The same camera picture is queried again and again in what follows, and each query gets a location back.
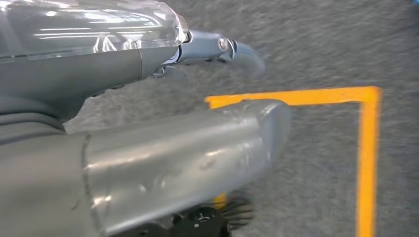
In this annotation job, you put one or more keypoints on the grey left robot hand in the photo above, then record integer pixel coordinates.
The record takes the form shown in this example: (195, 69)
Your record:
(82, 59)

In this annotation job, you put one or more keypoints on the silver robot leg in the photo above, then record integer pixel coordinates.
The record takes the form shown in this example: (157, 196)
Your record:
(163, 163)

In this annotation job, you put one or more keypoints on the black robot foot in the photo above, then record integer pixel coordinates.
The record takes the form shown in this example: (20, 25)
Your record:
(209, 222)

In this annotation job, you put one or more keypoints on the yellow floor tape square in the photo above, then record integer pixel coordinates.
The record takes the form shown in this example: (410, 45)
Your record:
(368, 147)

